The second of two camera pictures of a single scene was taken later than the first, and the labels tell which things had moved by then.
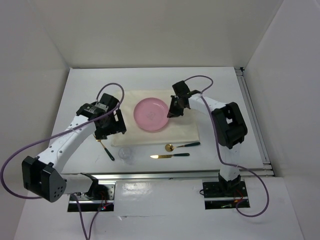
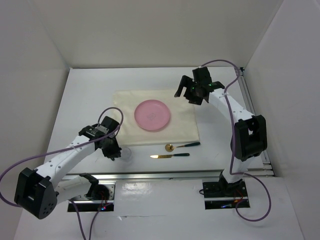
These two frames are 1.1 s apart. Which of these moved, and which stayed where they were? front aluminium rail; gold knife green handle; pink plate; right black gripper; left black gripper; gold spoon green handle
Moved: right black gripper; left black gripper
Stayed: pink plate; gold spoon green handle; front aluminium rail; gold knife green handle
